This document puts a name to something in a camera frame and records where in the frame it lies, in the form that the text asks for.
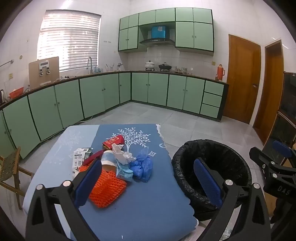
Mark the orange foam fruit net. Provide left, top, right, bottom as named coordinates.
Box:
left=79, top=164, right=127, bottom=208

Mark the blue plastic glove bundle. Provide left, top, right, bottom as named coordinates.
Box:
left=129, top=148, right=153, bottom=183

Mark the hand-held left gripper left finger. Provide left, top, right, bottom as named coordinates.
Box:
left=25, top=159, right=103, bottom=241

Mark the light blue tissue packet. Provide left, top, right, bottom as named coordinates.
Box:
left=116, top=160, right=134, bottom=181

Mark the dark red scouring pad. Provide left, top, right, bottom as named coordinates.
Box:
left=82, top=150, right=104, bottom=166

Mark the black range hood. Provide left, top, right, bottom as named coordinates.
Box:
left=139, top=38, right=175, bottom=47

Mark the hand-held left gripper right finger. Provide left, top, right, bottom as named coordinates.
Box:
left=193, top=158, right=271, bottom=241

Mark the brown cardboard box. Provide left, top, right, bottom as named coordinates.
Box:
left=28, top=56, right=60, bottom=90

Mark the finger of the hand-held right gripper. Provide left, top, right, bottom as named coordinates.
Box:
left=249, top=147, right=282, bottom=174
left=272, top=139, right=296, bottom=163

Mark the group of glass jars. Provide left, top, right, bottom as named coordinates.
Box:
left=173, top=66, right=193, bottom=75

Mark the white window blind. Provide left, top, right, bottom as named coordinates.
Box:
left=37, top=10, right=102, bottom=72

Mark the dark glass cabinet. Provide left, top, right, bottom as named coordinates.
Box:
left=266, top=71, right=296, bottom=167

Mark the black-bagged trash bin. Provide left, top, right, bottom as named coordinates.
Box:
left=171, top=139, right=252, bottom=222

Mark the green wall cabinet unit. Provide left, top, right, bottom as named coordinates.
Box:
left=118, top=7, right=214, bottom=56

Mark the green base cabinet unit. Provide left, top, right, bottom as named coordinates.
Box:
left=0, top=70, right=229, bottom=160

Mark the wooden door with handle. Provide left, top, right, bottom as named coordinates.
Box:
left=222, top=34, right=262, bottom=124

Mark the white green snack wrapper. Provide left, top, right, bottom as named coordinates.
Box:
left=70, top=147, right=94, bottom=180

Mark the red thermos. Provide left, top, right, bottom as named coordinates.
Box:
left=216, top=64, right=225, bottom=81

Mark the red plastic basin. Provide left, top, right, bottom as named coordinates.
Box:
left=9, top=87, right=25, bottom=99

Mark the red paper cup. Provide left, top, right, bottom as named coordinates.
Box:
left=102, top=136, right=125, bottom=150

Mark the plain wooden door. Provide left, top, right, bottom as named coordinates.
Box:
left=253, top=39, right=284, bottom=145

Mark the tan cardboard box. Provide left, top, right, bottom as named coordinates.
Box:
left=264, top=192, right=278, bottom=217

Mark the blue tree-print table mat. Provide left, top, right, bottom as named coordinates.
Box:
left=77, top=124, right=199, bottom=240

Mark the white tissue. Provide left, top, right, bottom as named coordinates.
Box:
left=112, top=143, right=137, bottom=165

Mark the wooden chair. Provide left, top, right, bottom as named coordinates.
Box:
left=0, top=146, right=35, bottom=210

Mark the blue white paper cup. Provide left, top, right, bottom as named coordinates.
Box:
left=100, top=150, right=118, bottom=172

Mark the light blue tablecloth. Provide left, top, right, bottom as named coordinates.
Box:
left=22, top=125, right=100, bottom=232

